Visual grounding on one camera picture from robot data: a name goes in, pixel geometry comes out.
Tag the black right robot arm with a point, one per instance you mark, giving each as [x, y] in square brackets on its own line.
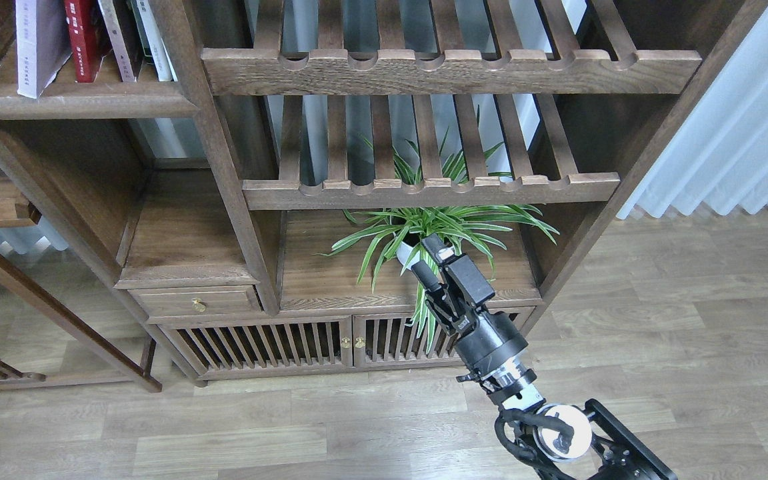
[537, 433]

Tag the brass drawer knob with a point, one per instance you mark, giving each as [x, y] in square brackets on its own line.
[198, 305]

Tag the white curtain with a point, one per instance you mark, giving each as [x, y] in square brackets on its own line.
[719, 157]

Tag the white paperback book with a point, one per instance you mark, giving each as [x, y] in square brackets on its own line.
[43, 44]

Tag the dark wooden bookshelf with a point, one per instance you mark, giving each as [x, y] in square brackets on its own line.
[226, 184]

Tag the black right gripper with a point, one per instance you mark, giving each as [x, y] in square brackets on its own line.
[492, 350]

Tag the maroon book white characters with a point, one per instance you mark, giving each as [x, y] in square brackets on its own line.
[124, 37]

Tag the white plant pot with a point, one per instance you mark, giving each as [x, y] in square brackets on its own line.
[410, 251]

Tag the green spider plant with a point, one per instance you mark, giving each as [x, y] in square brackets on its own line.
[455, 225]

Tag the upright white books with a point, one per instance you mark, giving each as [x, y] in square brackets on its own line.
[146, 19]

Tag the red book with photo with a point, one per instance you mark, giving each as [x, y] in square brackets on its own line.
[89, 39]

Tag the wooden side furniture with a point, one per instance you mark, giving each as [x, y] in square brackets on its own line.
[17, 211]

